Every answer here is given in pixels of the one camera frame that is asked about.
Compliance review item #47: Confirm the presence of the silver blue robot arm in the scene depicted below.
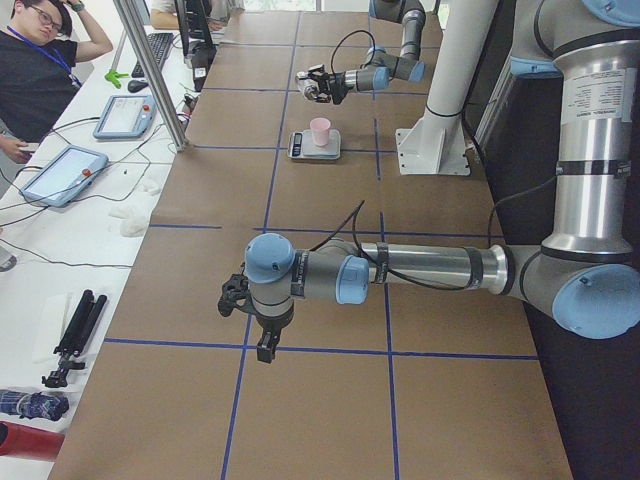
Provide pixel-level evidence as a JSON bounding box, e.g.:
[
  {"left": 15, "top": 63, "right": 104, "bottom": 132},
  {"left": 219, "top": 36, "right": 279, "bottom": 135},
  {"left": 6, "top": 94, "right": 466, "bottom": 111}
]
[
  {"left": 217, "top": 1, "right": 639, "bottom": 363},
  {"left": 296, "top": 1, "right": 426, "bottom": 105}
]

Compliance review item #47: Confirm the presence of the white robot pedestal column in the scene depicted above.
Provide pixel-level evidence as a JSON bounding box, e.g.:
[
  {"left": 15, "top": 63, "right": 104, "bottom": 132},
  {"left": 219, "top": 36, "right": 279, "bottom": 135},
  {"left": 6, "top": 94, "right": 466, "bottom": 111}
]
[{"left": 396, "top": 0, "right": 498, "bottom": 176}]

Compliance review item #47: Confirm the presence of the black folded tripod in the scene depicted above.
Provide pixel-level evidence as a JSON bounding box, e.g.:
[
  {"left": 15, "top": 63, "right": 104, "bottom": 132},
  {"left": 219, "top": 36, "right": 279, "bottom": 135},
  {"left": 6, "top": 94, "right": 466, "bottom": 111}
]
[{"left": 42, "top": 289, "right": 108, "bottom": 388}]

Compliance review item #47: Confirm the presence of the green plastic clamp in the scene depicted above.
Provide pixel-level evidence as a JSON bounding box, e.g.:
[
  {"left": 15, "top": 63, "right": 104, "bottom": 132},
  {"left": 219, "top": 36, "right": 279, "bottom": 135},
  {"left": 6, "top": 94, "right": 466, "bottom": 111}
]
[{"left": 104, "top": 69, "right": 129, "bottom": 89}]

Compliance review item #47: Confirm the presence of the blue teach pendant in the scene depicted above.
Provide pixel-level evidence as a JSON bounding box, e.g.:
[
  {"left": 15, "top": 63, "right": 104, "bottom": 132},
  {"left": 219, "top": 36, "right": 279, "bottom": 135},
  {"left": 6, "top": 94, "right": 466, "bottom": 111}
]
[
  {"left": 93, "top": 95, "right": 156, "bottom": 140},
  {"left": 20, "top": 145, "right": 108, "bottom": 208}
]

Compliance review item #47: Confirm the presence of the near blue teach pendant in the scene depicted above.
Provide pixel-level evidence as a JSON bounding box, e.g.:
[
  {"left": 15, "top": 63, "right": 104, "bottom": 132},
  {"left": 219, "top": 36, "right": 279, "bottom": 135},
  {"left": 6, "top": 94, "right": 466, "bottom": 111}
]
[{"left": 20, "top": 145, "right": 108, "bottom": 208}]

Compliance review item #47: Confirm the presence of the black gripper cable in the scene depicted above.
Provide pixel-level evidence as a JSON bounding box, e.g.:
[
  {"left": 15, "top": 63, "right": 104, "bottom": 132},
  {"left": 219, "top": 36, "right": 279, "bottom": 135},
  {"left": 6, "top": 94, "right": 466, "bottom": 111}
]
[{"left": 329, "top": 29, "right": 379, "bottom": 74}]

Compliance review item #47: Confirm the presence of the aluminium frame post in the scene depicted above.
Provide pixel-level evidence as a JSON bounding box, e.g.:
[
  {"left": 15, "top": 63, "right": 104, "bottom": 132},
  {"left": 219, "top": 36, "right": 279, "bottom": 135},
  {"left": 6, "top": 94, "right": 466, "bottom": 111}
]
[{"left": 114, "top": 0, "right": 188, "bottom": 152}]

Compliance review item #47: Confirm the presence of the white crumpled tissue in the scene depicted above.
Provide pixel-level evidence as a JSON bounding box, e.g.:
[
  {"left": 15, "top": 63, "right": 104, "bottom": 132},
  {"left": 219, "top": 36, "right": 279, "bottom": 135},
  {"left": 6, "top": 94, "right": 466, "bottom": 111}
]
[{"left": 109, "top": 204, "right": 150, "bottom": 238}]

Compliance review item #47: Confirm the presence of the blue folded umbrella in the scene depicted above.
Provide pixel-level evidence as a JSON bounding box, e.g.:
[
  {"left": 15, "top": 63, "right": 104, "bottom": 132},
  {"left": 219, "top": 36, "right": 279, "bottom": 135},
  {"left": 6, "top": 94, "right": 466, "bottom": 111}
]
[{"left": 1, "top": 389, "right": 70, "bottom": 421}]

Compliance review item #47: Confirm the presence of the black computer mouse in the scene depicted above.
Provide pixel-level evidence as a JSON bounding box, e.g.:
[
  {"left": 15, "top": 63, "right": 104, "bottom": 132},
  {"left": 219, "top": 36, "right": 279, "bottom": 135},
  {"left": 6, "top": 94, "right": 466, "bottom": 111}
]
[{"left": 127, "top": 79, "right": 149, "bottom": 94}]

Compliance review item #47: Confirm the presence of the black keyboard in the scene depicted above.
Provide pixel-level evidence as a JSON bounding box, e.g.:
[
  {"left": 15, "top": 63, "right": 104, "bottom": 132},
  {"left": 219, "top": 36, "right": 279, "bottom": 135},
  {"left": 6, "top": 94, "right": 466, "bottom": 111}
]
[{"left": 147, "top": 32, "right": 174, "bottom": 69}]

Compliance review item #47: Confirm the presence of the glass sauce bottle steel spout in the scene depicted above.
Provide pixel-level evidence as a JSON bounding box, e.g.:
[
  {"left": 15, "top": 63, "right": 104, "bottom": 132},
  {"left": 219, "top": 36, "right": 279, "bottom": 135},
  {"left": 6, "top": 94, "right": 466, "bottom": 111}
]
[{"left": 295, "top": 71, "right": 326, "bottom": 103}]

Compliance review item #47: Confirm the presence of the red cylinder bottle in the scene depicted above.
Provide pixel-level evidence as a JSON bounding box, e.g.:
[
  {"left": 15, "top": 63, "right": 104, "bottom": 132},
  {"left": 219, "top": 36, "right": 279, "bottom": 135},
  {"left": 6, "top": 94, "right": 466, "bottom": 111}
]
[{"left": 1, "top": 421, "right": 65, "bottom": 462}]

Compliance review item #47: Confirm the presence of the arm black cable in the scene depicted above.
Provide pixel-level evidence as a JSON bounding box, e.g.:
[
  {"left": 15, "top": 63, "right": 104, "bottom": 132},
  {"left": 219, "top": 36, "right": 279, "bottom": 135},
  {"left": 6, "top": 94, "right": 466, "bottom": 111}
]
[{"left": 309, "top": 172, "right": 559, "bottom": 291}]

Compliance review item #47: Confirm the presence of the pink paper cup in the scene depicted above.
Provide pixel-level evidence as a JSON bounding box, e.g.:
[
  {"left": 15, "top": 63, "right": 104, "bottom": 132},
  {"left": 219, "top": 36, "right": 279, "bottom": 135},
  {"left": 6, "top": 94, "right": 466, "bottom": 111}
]
[{"left": 309, "top": 117, "right": 331, "bottom": 147}]

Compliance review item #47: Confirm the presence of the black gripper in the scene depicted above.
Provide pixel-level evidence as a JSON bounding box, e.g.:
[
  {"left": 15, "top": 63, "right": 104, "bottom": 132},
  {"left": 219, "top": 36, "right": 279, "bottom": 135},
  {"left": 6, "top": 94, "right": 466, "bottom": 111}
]
[
  {"left": 307, "top": 64, "right": 349, "bottom": 105},
  {"left": 217, "top": 273, "right": 294, "bottom": 364}
]

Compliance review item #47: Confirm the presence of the person in black shirt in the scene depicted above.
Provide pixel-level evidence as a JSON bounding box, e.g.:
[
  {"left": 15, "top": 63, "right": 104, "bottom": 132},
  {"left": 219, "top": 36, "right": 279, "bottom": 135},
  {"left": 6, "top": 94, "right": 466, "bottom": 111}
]
[{"left": 1, "top": 1, "right": 112, "bottom": 164}]

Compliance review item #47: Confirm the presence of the far blue teach pendant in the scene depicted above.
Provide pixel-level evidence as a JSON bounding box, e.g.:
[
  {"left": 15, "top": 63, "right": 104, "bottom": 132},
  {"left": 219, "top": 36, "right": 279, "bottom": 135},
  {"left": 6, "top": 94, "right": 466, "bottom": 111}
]
[{"left": 93, "top": 95, "right": 156, "bottom": 140}]

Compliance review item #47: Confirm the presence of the silver digital kitchen scale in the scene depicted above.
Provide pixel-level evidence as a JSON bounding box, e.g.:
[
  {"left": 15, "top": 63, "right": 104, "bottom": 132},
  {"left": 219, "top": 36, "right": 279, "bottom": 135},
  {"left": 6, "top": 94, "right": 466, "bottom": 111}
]
[{"left": 287, "top": 129, "right": 341, "bottom": 161}]

